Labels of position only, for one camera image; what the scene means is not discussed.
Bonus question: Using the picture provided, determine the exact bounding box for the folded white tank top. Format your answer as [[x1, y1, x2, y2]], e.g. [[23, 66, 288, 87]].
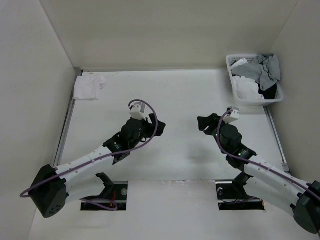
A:
[[73, 75, 107, 101]]

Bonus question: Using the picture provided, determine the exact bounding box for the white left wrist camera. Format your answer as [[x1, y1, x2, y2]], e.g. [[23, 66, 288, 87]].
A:
[[129, 102, 146, 121]]

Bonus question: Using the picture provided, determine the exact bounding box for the white garment in basket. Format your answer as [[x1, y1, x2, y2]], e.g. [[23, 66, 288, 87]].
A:
[[230, 58, 264, 100]]

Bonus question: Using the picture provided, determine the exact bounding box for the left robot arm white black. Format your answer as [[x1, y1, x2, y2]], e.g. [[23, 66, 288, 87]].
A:
[[27, 113, 166, 219]]

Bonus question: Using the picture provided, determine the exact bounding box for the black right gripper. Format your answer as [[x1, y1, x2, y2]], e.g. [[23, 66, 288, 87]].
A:
[[197, 113, 230, 154]]

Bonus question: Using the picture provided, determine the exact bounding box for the white plastic laundry basket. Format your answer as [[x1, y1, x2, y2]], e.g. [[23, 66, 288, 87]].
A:
[[225, 53, 285, 106]]

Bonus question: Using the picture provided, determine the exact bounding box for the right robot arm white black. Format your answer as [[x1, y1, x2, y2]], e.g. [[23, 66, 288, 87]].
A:
[[197, 109, 320, 235]]

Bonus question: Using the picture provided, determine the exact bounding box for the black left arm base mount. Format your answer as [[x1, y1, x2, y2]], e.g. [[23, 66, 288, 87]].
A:
[[96, 173, 128, 211]]

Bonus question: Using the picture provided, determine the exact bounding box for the grey tank top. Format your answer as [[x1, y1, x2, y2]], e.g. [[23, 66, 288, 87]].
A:
[[253, 53, 281, 92]]

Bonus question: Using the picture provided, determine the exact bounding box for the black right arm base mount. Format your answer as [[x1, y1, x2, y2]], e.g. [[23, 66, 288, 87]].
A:
[[215, 173, 265, 211]]

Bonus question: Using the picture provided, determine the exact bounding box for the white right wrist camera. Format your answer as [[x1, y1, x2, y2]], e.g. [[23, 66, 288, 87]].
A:
[[223, 106, 240, 124]]

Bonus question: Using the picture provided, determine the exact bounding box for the black garment in basket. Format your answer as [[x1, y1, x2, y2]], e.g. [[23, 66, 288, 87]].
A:
[[258, 84, 278, 100]]

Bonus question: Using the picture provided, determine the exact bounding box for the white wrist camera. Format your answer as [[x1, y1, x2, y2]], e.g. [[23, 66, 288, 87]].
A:
[[223, 106, 240, 124], [129, 102, 146, 121]]

